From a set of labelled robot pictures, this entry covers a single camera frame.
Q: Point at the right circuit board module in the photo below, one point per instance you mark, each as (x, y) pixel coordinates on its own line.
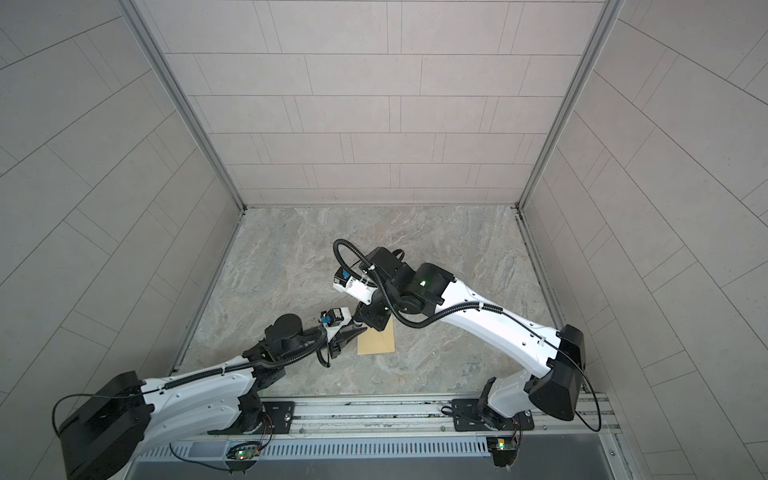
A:
(503, 450)

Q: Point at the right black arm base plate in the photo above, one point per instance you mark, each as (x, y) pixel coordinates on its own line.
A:
(469, 416)

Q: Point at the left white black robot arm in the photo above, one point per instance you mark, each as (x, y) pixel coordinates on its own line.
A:
(129, 416)

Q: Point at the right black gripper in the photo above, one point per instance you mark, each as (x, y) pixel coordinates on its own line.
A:
(369, 317)

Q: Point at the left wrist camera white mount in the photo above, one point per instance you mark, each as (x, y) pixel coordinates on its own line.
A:
(334, 320)

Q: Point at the white slotted cable duct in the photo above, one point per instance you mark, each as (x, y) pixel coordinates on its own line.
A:
(331, 448)

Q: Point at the aluminium mounting rail frame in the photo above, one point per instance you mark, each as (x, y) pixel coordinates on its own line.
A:
(420, 415)

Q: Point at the left green circuit board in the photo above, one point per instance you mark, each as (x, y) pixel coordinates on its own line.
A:
(244, 452)

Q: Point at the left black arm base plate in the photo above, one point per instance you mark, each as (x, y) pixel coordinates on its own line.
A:
(276, 417)

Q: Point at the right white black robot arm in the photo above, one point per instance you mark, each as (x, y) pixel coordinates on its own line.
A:
(552, 360)

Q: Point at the tan kraft paper envelope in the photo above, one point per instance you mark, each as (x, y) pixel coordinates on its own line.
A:
(373, 342)

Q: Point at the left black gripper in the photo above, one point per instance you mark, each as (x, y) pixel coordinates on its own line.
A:
(341, 342)

